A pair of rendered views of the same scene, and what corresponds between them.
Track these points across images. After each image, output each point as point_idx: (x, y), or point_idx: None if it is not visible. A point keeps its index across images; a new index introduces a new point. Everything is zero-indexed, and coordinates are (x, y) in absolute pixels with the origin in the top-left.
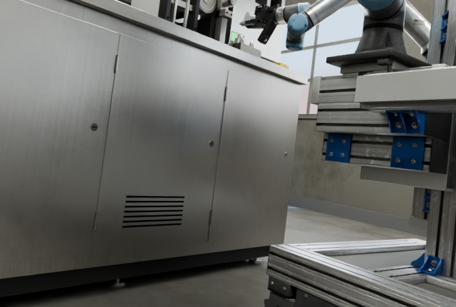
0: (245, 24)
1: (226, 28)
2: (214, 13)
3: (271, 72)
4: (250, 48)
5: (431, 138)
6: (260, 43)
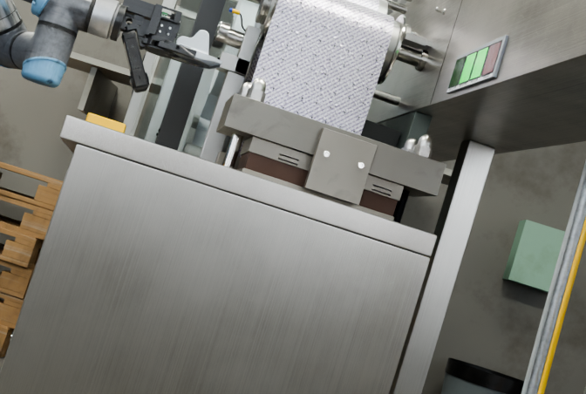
0: (191, 64)
1: (267, 85)
2: (326, 58)
3: (70, 147)
4: (227, 104)
5: None
6: (137, 92)
